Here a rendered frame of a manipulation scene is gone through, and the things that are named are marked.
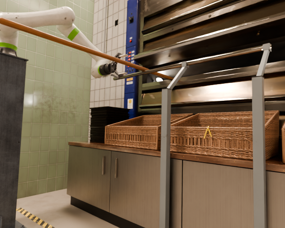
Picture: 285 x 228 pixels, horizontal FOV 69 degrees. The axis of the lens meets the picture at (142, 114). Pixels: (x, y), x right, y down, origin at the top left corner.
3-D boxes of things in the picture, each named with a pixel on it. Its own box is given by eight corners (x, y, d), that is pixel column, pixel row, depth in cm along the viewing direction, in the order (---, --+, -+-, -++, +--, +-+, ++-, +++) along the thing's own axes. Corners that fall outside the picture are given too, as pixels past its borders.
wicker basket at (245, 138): (197, 147, 166) (197, 112, 168) (282, 154, 129) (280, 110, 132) (162, 151, 130) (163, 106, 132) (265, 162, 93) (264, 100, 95)
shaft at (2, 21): (-2, 21, 92) (-1, 15, 92) (-3, 23, 94) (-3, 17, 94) (190, 86, 219) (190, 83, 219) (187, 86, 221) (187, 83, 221)
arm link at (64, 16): (-13, 9, 127) (73, 1, 151) (-8, 21, 142) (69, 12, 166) (-5, 30, 129) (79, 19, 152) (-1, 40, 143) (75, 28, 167)
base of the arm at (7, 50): (-15, 59, 156) (-14, 52, 156) (7, 65, 167) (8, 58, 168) (-3, 52, 140) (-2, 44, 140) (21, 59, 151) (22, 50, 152)
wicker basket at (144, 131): (142, 143, 206) (143, 115, 208) (194, 147, 168) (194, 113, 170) (102, 144, 170) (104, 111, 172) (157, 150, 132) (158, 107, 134)
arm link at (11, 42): (-7, 43, 140) (-5, 16, 141) (-3, 51, 153) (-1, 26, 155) (16, 47, 145) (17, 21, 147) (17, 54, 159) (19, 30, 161)
